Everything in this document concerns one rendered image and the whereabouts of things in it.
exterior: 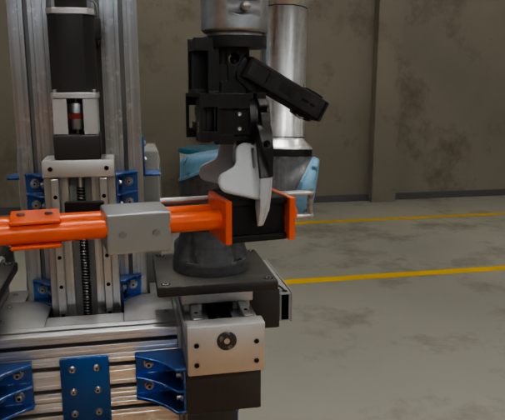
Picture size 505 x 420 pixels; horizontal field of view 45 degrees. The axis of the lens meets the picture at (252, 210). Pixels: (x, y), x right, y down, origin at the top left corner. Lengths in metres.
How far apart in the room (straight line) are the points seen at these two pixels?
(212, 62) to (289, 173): 0.46
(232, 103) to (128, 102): 0.64
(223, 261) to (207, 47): 0.56
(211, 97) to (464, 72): 7.32
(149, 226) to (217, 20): 0.23
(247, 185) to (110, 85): 0.67
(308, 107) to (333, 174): 6.62
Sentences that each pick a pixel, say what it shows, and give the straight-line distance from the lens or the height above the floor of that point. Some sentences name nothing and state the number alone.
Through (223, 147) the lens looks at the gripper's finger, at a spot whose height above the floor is 1.32.
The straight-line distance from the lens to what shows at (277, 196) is 0.71.
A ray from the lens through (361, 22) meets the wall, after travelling 7.38.
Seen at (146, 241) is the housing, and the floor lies 1.23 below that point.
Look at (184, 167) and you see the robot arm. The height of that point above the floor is 1.24.
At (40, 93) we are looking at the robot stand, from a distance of 1.31.
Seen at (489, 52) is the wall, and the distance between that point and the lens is 8.10.
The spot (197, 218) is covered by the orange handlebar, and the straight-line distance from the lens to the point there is 0.68.
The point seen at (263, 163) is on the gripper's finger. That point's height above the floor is 1.31.
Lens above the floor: 1.40
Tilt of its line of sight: 12 degrees down
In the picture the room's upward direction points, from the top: straight up
